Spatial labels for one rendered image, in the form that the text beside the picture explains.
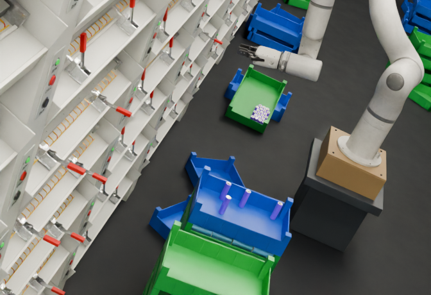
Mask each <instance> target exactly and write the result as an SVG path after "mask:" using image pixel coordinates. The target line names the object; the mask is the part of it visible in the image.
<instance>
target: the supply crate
mask: <svg viewBox="0 0 431 295"><path fill-rule="evenodd" d="M209 172H210V167H208V166H204V168H203V171H202V173H201V175H200V177H199V180H198V182H197V184H196V188H195V191H194V196H193V200H192V204H191V208H190V212H189V217H188V221H187V222H189V223H192V224H195V225H197V226H200V227H202V228H206V229H208V230H211V231H213V232H216V233H219V234H221V235H224V236H227V237H229V238H232V239H235V240H237V241H240V242H243V243H245V244H248V245H250V246H253V247H256V248H258V249H262V250H264V251H267V252H269V253H272V254H274V255H278V256H279V257H281V256H282V254H283V252H284V251H285V249H286V247H287V245H288V243H289V241H290V239H291V236H292V234H291V233H289V219H290V208H291V206H292V204H293V199H292V198H289V197H288V198H287V199H286V201H285V202H282V201H279V200H277V199H274V198H271V197H269V196H266V195H263V194H261V193H258V192H255V191H253V190H250V189H248V190H250V191H251V194H250V195H249V198H248V200H247V202H246V204H245V206H244V208H240V207H239V203H240V201H241V199H242V197H243V195H244V193H245V191H246V189H247V188H245V187H242V186H240V185H237V184H235V183H232V182H230V181H226V180H224V179H222V178H218V177H217V176H214V175H211V174H209ZM226 182H230V183H231V184H232V185H231V187H230V189H229V191H228V193H227V196H230V197H231V200H230V202H229V204H228V206H227V208H226V211H225V213H224V214H220V213H219V209H220V207H221V205H222V203H223V201H222V200H220V199H219V196H220V194H221V192H222V190H223V188H224V186H225V183H226ZM277 202H282V203H283V206H282V208H281V209H280V211H279V213H278V215H277V217H276V219H275V220H272V219H270V216H271V214H272V212H273V210H274V209H275V206H276V204H277Z"/></svg>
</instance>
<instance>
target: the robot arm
mask: <svg viewBox="0 0 431 295"><path fill-rule="evenodd" d="M334 2H335V0H310V3H309V6H308V10H307V14H306V16H305V21H304V24H303V29H302V36H301V42H300V47H299V50H298V54H295V53H291V52H288V51H285V52H284V53H283V51H282V52H280V51H277V50H275V49H271V48H269V47H265V46H257V47H253V46H249V45H246V44H240V47H238V50H237V54H238V55H242V56H246V57H247V58H250V60H252V61H253V64H255V65H259V66H263V67H268V68H272V69H279V71H280V72H284V73H287V74H291V75H293V76H297V77H300V78H305V79H307V80H311V81H317V80H318V78H319V75H320V72H321V68H322V61H319V60H316V58H317V54H318V52H319V48H320V46H321V43H322V40H323V36H324V34H325V30H326V27H327V24H328V21H329V18H330V14H331V12H332V8H333V5H334ZM369 13H370V17H371V21H372V23H373V27H374V29H375V33H376V35H377V37H378V40H379V42H380V43H381V45H382V47H383V49H384V50H385V52H386V53H387V55H388V58H389V61H390V63H391V65H390V66H388V68H387V69H386V70H385V71H384V73H383V74H382V75H381V77H380V79H379V81H378V83H377V86H376V89H375V93H374V95H373V97H372V99H371V101H370V102H369V104H368V106H367V108H366V109H365V111H364V113H363V114H362V117H361V118H360V120H359V122H358V123H357V125H356V127H355V129H354V130H353V132H352V134H351V135H350V136H341V137H339V138H338V140H337V146H338V148H339V149H340V150H341V152H342V153H343V154H344V155H346V156H347V157H348V158H349V159H351V160H353V161H354V162H356V163H358V164H360V165H363V166H366V167H378V166H379V165H380V164H381V162H382V159H381V157H380V155H381V153H379V152H378V149H379V148H380V146H381V145H382V142H383V141H384V139H385V138H386V136H387V134H388V133H389V131H390V129H391V128H392V126H393V124H394V123H395V121H396V120H397V118H398V116H399V114H400V113H401V111H402V108H403V105H404V103H405V101H406V99H407V97H408V95H409V94H410V92H411V91H412V89H413V88H415V87H416V86H417V85H418V84H419V83H420V82H421V80H422V79H423V77H424V73H425V72H424V67H423V63H422V61H421V58H420V57H419V55H418V53H417V52H416V50H415V48H414V46H413V45H412V43H411V42H410V40H409V38H408V37H407V35H406V33H405V31H404V28H403V26H402V23H401V20H400V16H399V14H398V10H397V7H396V1H395V0H369ZM255 55H256V57H255Z"/></svg>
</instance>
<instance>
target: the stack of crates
mask: <svg viewBox="0 0 431 295"><path fill-rule="evenodd" d="M180 226H181V222H179V221H176V220H175V221H174V223H173V226H172V228H171V230H170V232H169V234H168V236H167V239H166V241H165V244H164V246H163V248H162V250H161V252H160V255H159V257H158V259H157V261H156V264H155V266H154V268H153V270H152V273H151V275H150V277H149V280H148V282H147V284H146V286H145V288H144V291H143V293H142V295H269V284H270V276H271V267H272V265H273V263H274V262H275V258H274V257H272V256H269V255H268V256H267V258H266V261H263V260H261V259H258V258H255V257H253V256H250V255H247V254H245V253H242V252H240V251H237V250H234V249H232V248H228V247H226V246H223V245H221V244H218V243H216V242H212V241H211V240H207V239H204V238H202V237H199V236H197V235H194V234H191V233H189V232H185V231H183V230H180Z"/></svg>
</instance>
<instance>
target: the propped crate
mask: <svg viewBox="0 0 431 295"><path fill-rule="evenodd" d="M253 67H254V65H251V64H250V65H249V67H248V70H247V71H246V73H245V75H244V77H243V79H242V81H241V84H240V85H239V87H238V89H237V91H236V93H235V95H234V97H233V99H232V101H231V103H230V104H229V107H228V109H227V111H226V113H225V116H227V117H229V118H231V119H233V120H235V121H237V122H239V123H241V124H244V125H246V126H248V127H250V128H252V129H254V130H257V131H259V132H261V133H264V131H265V129H266V126H267V125H268V123H269V120H270V118H271V116H272V114H273V112H274V110H275V108H276V106H277V103H278V101H279V99H280V96H281V95H282V92H283V90H284V88H285V86H286V84H287V81H285V80H283V82H282V83H281V82H279V81H277V80H275V79H272V78H270V77H269V76H266V75H265V74H262V73H260V72H258V71H256V70H254V69H253ZM258 105H262V106H265V107H266V108H269V111H270V114H269V116H268V118H267V120H266V119H265V121H264V123H263V124H260V123H258V122H256V121H254V120H252V119H250V117H251V115H252V113H253V111H254V109H255V107H256V106H258Z"/></svg>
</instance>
